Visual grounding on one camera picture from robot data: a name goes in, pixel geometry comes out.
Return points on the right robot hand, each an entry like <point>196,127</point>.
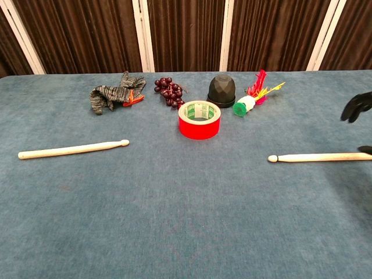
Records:
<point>353,107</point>

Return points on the pale wooden drumstick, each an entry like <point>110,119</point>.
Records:
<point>72,149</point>
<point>314,157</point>

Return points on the brown pleated curtain panel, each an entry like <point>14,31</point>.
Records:
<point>8,52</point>
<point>357,29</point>
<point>87,35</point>
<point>186,35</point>
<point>276,29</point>

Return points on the colourful feather shuttlecock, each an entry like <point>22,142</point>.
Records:
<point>245,104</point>

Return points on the black faceted dice cup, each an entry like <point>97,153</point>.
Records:
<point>221,90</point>

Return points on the red tape roll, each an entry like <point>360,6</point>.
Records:
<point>199,129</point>

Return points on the dark red grape bunch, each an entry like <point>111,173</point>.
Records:
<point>171,93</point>

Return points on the blue carpet table cover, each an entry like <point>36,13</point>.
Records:
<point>186,203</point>

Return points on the white screen frame post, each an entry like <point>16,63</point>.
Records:
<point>314,62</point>
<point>36,58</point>
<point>223,62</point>
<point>150,61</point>

